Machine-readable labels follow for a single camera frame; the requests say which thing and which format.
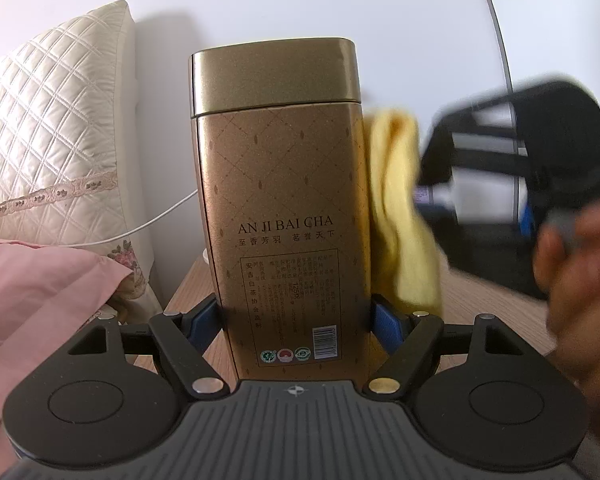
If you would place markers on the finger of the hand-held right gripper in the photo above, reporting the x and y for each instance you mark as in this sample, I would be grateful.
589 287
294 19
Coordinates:
447 150

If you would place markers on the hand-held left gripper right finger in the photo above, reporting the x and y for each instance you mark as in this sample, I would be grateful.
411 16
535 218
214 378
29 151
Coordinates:
385 322

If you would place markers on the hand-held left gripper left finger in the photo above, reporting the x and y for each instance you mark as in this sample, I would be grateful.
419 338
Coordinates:
207 321

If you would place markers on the yellow cloth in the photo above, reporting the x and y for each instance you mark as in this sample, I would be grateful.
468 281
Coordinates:
397 220

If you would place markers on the gold tea tin container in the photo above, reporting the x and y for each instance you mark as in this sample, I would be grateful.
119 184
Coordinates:
280 200

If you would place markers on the person's right hand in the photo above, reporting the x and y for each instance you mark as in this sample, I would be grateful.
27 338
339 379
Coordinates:
587 285

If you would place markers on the small white object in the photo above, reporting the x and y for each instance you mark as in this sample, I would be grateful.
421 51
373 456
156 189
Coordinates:
206 256

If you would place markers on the pink blanket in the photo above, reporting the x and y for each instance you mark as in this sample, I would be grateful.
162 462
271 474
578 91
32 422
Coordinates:
35 305

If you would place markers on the cream quilted pillow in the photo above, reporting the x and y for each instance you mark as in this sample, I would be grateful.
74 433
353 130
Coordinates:
50 125

